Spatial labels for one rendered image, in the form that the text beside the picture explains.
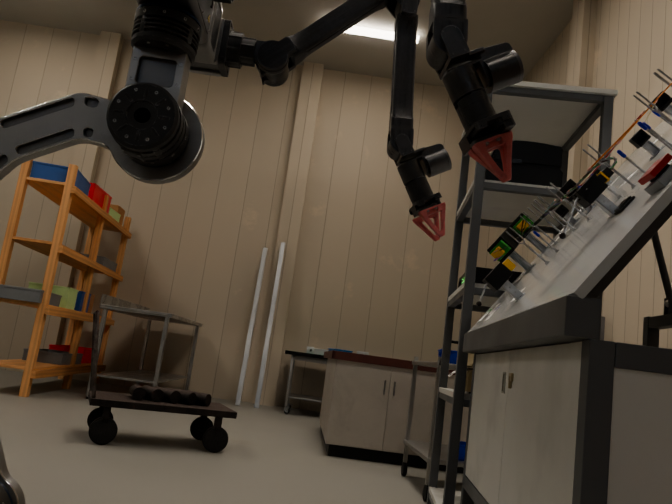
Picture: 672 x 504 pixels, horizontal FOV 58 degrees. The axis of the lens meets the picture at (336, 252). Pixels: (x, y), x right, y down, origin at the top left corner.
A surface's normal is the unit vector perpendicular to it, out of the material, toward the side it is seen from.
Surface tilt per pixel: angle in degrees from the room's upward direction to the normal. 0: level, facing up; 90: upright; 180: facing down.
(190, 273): 90
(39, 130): 90
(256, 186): 90
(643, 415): 90
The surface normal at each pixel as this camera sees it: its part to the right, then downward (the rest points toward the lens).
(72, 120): 0.06, -0.17
